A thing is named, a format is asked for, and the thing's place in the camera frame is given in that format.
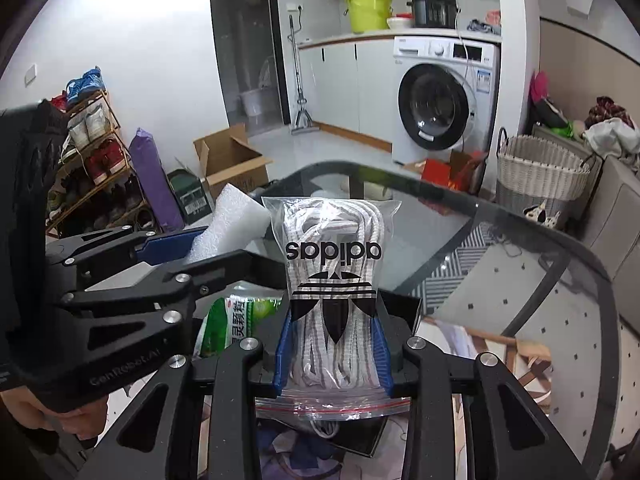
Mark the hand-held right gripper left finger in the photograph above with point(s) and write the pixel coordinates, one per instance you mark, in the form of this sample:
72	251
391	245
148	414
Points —
282	352

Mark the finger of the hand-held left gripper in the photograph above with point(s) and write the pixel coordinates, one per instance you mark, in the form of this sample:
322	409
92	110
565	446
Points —
170	247
240	267

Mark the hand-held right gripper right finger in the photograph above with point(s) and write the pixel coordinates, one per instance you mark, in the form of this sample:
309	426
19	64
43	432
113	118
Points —
382	355

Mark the white foam piece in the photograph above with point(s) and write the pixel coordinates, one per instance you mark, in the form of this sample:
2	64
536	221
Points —
230	225

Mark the green and white medicine packet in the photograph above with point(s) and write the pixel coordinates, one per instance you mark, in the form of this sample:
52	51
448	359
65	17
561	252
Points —
230	325

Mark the bag of white shoelaces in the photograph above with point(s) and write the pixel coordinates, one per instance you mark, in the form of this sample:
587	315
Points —
330	240

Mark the person's left hand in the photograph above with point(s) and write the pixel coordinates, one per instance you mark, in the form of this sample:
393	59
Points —
55	417

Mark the dark green box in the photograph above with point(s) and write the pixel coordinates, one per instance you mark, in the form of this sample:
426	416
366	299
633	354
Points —
190	195

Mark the purple bag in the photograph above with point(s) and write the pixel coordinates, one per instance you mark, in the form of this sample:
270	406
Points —
152	180

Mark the printed table mat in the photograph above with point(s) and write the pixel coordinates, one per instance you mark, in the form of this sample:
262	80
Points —
480	345

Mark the brown cardboard box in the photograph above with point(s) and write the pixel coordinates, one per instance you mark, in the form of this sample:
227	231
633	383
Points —
235	160

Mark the wooden shoe rack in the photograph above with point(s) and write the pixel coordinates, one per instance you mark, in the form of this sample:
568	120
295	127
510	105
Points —
100	160

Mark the grey patterned rug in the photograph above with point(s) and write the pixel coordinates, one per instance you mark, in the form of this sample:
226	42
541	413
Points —
465	265

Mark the mop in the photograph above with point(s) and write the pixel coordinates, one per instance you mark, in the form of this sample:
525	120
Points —
302	117

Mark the white plastic bucket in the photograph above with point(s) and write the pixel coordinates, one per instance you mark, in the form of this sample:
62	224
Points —
252	102

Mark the red box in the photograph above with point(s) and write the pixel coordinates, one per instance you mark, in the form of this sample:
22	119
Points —
440	172

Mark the white cabinet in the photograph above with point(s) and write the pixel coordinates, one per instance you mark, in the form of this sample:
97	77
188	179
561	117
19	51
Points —
340	85

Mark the black spotted white toy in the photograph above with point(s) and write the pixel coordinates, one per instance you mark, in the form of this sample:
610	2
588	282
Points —
542	215

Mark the white wicker basket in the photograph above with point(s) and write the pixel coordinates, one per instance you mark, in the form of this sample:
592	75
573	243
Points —
542	170

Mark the white washing machine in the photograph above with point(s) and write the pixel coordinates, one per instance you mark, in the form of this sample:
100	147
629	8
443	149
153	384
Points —
435	105

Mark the grey sofa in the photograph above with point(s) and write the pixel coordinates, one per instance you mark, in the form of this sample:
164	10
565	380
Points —
615	220

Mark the green plastic bucket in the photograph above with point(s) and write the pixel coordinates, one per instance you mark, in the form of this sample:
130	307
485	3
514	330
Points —
367	12

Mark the pink cloth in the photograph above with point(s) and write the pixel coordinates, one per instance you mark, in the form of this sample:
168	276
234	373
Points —
539	87

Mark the pile of clothes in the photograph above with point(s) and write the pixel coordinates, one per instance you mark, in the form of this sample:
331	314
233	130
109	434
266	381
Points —
612	130

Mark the black rice cooker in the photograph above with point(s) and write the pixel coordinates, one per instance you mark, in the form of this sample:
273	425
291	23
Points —
434	10

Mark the clothes on counter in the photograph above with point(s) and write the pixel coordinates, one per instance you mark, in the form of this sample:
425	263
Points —
485	24

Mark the white wall switch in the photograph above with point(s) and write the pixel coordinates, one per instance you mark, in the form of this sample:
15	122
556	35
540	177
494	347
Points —
31	75

